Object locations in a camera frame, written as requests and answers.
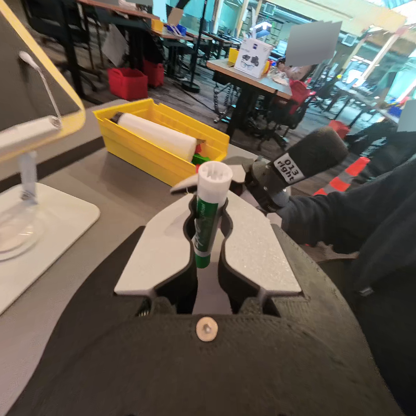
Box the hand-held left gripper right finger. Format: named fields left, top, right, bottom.
left=220, top=191, right=304, bottom=298

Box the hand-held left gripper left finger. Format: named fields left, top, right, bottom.
left=113, top=193, right=197, bottom=297

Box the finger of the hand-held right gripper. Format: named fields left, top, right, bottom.
left=229, top=163, right=251, bottom=197
left=171, top=174, right=199, bottom=194

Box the green dry erase marker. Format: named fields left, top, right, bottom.
left=190, top=161, right=234, bottom=270

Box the yellow bin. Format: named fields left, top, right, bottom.
left=93, top=98, right=231, bottom=189

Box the white roll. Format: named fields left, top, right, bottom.
left=112, top=112, right=198, bottom=163

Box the wooden table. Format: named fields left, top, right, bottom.
left=206, top=57, right=296, bottom=140

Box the white printed box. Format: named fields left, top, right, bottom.
left=233, top=37, right=274, bottom=79

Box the red bin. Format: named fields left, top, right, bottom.
left=107, top=67, right=149, bottom=102
left=143, top=59, right=167, bottom=89

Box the long desk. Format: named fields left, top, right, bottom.
left=77, top=0, right=218, bottom=91

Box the black board with wooden rim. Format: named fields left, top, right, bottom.
left=0, top=0, right=87, bottom=164

